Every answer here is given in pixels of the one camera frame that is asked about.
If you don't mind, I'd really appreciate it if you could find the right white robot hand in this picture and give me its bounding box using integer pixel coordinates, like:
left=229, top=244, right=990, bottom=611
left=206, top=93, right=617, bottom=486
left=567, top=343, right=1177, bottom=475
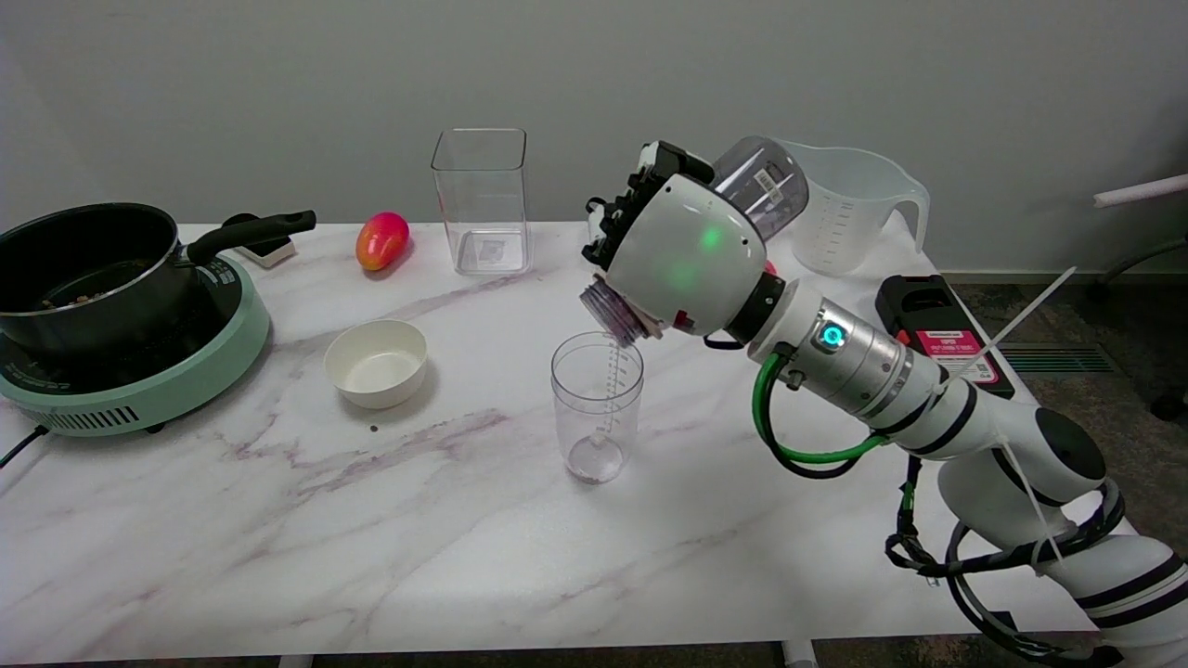
left=582, top=139, right=786, bottom=340

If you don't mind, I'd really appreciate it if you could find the clear bottle with pink contents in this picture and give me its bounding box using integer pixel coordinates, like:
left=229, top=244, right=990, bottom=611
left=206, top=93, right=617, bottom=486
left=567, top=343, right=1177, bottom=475
left=580, top=136, right=810, bottom=350

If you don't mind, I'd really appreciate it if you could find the clear graduated measuring cup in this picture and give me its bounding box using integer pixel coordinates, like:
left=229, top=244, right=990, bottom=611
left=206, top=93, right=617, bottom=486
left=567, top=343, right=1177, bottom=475
left=550, top=333, right=645, bottom=485

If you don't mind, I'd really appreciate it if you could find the large translucent measuring jug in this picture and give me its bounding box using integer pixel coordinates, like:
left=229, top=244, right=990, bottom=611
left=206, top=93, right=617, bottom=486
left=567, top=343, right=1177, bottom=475
left=775, top=137, right=931, bottom=277

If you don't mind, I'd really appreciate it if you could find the clear square plastic container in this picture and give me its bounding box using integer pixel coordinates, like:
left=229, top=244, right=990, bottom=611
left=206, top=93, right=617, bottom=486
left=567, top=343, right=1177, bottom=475
left=431, top=128, right=532, bottom=276

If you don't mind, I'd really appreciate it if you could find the black device with red label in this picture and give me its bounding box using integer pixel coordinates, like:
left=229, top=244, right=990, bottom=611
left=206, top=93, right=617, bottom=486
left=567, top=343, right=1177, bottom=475
left=875, top=274, right=1016, bottom=402

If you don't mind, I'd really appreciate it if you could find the red orange mango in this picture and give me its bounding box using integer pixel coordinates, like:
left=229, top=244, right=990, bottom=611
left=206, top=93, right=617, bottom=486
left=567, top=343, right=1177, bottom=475
left=355, top=212, right=411, bottom=272

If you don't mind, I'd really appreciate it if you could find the white round bowl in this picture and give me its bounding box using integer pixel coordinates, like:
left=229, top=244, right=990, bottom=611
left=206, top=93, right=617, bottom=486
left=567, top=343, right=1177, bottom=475
left=324, top=319, right=430, bottom=411

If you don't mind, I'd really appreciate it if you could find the long white zip tie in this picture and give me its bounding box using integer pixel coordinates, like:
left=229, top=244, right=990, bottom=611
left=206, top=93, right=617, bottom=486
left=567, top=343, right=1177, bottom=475
left=961, top=266, right=1078, bottom=377

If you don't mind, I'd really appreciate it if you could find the floor vent grille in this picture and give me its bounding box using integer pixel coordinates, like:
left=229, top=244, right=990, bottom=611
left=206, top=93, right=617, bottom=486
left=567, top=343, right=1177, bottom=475
left=995, top=342, right=1118, bottom=376

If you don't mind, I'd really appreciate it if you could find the small white black gadget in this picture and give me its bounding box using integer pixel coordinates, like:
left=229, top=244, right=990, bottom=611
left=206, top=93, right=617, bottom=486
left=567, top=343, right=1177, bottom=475
left=223, top=213, right=298, bottom=270

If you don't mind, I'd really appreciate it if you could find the white tube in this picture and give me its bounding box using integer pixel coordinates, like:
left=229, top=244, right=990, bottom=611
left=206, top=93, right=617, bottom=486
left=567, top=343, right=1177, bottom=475
left=1093, top=173, right=1188, bottom=209

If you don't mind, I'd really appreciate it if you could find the mint green induction cooker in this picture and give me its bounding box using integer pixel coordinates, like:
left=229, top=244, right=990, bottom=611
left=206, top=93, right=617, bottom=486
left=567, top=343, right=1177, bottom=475
left=0, top=252, right=272, bottom=438

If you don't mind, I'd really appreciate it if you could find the green robot cable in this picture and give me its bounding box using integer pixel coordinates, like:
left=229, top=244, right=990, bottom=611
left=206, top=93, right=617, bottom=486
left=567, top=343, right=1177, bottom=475
left=752, top=353, right=892, bottom=467

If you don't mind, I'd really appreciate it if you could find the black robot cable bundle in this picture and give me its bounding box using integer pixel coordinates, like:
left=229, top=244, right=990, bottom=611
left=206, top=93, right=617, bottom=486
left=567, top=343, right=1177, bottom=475
left=885, top=455, right=1130, bottom=665

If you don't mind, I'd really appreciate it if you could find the black saucepan with handle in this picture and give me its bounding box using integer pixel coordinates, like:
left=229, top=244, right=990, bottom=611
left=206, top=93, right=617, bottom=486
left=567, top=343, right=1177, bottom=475
left=0, top=202, right=317, bottom=358

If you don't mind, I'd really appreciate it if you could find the black cooker power cord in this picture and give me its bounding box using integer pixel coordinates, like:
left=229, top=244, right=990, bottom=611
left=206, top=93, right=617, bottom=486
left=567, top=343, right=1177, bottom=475
left=0, top=425, right=49, bottom=469

